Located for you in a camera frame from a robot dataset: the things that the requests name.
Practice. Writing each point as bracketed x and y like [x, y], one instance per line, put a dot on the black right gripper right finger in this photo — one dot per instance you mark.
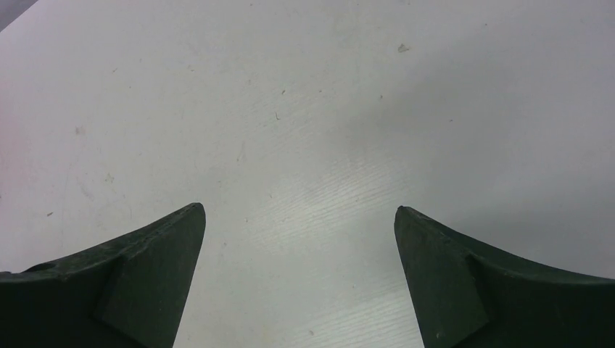
[467, 293]

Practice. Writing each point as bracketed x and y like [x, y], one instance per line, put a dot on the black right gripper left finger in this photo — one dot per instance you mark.
[129, 291]

